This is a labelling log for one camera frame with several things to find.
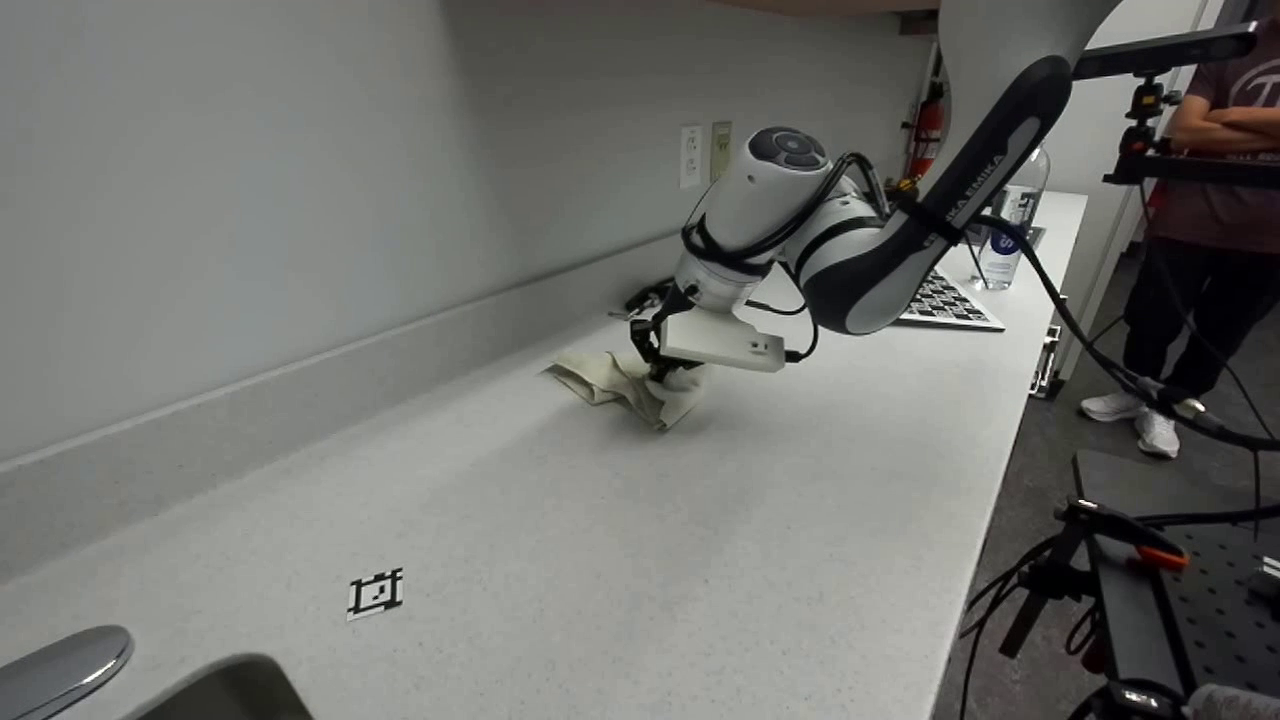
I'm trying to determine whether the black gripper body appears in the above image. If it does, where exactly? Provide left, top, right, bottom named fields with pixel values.
left=624, top=277, right=703, bottom=369

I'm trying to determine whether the beige wiping cloth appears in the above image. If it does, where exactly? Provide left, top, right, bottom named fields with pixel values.
left=540, top=348, right=703, bottom=434

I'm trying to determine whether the grey computer keyboard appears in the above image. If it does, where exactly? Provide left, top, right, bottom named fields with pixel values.
left=896, top=259, right=1009, bottom=336

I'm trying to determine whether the red fire extinguisher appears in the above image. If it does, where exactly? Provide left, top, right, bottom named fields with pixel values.
left=900, top=46, right=957, bottom=192

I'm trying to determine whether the clear plastic water bottle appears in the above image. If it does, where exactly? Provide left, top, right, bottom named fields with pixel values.
left=978, top=142, right=1055, bottom=290

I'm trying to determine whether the black tripod stand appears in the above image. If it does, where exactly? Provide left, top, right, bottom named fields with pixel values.
left=957, top=495, right=1201, bottom=720

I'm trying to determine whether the standing person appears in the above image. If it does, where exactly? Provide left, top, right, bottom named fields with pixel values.
left=1076, top=0, right=1280, bottom=462

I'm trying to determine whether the black perforated board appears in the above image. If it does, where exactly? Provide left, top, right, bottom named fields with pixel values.
left=1073, top=449, right=1280, bottom=701

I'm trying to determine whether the metal faucet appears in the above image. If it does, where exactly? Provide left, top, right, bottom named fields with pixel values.
left=0, top=623, right=140, bottom=720

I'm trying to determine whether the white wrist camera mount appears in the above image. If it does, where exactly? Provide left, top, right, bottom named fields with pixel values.
left=658, top=306, right=794, bottom=377

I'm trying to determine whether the white wall outlet plate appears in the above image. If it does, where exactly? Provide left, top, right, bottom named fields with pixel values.
left=678, top=122, right=709, bottom=192

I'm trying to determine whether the yellowish wall plate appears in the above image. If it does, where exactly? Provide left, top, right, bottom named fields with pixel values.
left=703, top=121, right=736, bottom=180

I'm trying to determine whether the red handled tool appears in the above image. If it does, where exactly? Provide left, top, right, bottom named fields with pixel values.
left=1066, top=499, right=1198, bottom=576

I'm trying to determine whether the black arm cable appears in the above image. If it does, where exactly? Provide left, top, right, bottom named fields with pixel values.
left=993, top=214, right=1280, bottom=455

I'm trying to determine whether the black camera support bar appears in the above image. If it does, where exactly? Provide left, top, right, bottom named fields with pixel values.
left=1100, top=77, right=1280, bottom=192

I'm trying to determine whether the long black stereo camera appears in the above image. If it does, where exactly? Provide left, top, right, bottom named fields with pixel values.
left=1067, top=20, right=1265, bottom=78

